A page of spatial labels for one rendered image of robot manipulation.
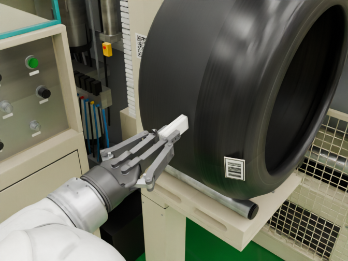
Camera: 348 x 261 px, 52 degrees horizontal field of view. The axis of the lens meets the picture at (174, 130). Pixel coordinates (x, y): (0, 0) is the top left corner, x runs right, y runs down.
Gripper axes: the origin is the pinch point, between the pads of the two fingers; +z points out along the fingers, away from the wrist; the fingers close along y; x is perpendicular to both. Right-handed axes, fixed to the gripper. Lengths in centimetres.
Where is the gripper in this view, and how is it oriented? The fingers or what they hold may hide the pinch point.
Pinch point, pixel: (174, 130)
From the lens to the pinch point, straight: 68.8
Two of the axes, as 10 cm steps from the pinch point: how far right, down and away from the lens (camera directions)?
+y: -7.5, -3.6, 5.5
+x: 0.9, 7.7, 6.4
